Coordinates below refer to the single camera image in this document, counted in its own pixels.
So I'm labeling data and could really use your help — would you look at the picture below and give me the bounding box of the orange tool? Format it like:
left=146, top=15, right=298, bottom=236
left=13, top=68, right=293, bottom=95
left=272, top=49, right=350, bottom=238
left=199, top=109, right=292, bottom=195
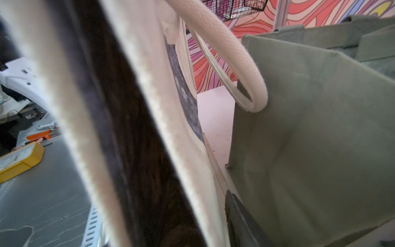
left=26, top=129, right=52, bottom=142

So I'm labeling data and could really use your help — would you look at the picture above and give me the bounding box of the olive green canvas bag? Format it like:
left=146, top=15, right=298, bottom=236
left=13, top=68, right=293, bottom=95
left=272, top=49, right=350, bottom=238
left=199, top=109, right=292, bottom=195
left=228, top=15, right=395, bottom=247

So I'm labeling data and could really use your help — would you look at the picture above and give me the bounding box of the aluminium frame post right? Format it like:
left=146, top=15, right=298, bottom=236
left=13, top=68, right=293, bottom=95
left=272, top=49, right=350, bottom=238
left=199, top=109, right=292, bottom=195
left=273, top=0, right=292, bottom=31

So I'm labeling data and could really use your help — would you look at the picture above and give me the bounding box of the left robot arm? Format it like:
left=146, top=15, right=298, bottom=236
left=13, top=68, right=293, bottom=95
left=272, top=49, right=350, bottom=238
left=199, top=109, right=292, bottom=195
left=1, top=57, right=48, bottom=119

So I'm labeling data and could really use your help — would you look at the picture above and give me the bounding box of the cream canvas tote bag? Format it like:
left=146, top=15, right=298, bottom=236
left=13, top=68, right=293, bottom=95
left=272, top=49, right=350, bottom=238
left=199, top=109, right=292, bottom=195
left=1, top=1, right=268, bottom=247

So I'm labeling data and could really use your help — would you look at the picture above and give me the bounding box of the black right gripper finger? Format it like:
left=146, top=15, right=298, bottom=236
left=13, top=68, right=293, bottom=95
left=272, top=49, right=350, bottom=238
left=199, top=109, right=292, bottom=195
left=225, top=190, right=273, bottom=247

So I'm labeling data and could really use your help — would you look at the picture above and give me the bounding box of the yellow box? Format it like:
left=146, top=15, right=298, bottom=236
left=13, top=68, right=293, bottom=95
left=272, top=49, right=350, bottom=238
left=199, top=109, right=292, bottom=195
left=1, top=142, right=45, bottom=183

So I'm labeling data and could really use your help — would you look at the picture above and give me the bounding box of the black wire basket back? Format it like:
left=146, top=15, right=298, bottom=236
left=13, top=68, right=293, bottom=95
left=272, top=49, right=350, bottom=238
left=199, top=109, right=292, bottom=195
left=202, top=0, right=268, bottom=22

